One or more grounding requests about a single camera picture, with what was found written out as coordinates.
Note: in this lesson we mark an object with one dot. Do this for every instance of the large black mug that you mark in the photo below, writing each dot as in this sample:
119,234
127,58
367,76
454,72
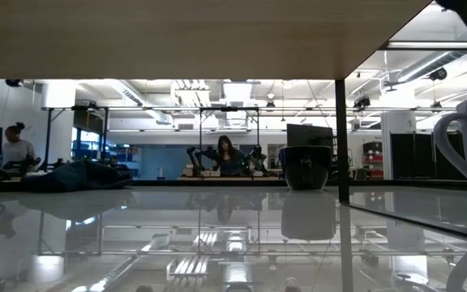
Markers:
304,170

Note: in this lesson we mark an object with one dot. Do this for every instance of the background black robot arm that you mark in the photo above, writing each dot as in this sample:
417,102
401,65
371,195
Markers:
255,160
197,158

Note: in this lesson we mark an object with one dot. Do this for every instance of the wooden shelf board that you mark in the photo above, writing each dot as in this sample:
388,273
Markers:
176,40

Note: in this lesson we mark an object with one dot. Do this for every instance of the black partition panel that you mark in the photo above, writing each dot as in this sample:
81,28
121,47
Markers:
420,156

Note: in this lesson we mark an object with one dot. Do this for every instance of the black monitor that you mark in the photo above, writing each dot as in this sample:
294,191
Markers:
308,136

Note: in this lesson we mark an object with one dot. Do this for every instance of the person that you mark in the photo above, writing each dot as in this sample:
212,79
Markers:
16,152
229,162

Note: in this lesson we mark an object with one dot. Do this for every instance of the wooden background table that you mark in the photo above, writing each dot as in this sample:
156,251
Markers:
229,178

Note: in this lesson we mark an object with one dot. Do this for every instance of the dark blue cloth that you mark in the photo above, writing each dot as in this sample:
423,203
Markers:
75,176

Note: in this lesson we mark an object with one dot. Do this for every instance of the black station frame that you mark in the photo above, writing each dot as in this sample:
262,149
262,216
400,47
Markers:
48,138
229,108

